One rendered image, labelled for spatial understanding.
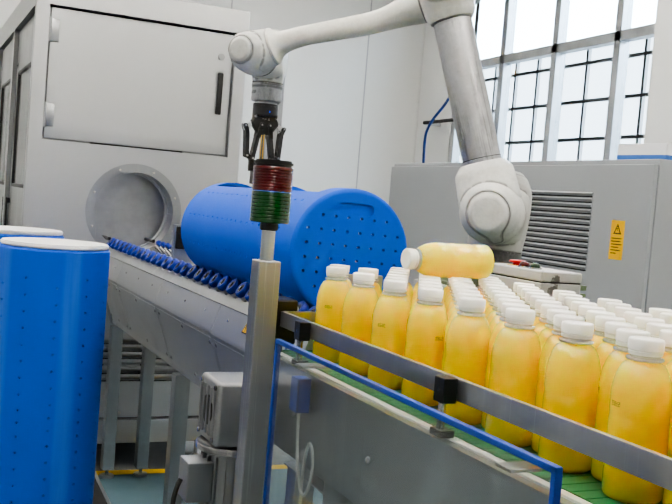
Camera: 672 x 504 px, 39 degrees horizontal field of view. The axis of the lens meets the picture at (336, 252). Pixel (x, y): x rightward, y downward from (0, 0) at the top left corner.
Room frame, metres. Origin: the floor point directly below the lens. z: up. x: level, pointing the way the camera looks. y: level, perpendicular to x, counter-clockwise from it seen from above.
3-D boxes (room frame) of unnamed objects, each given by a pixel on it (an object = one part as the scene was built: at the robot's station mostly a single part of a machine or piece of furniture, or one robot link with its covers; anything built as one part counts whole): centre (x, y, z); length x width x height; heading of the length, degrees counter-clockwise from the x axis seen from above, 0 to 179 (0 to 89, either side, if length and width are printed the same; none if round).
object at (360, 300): (1.67, -0.05, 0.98); 0.07 x 0.07 x 0.16
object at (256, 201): (1.50, 0.11, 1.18); 0.06 x 0.06 x 0.05
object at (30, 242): (2.50, 0.74, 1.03); 0.28 x 0.28 x 0.01
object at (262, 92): (2.77, 0.24, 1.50); 0.09 x 0.09 x 0.06
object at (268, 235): (1.50, 0.11, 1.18); 0.06 x 0.06 x 0.16
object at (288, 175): (1.50, 0.11, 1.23); 0.06 x 0.06 x 0.04
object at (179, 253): (3.21, 0.51, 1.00); 0.10 x 0.04 x 0.15; 115
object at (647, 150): (3.67, -1.19, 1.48); 0.24 x 0.12 x 0.08; 31
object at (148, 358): (3.87, 0.74, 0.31); 0.06 x 0.06 x 0.63; 25
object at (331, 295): (1.78, 0.00, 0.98); 0.07 x 0.07 x 0.16
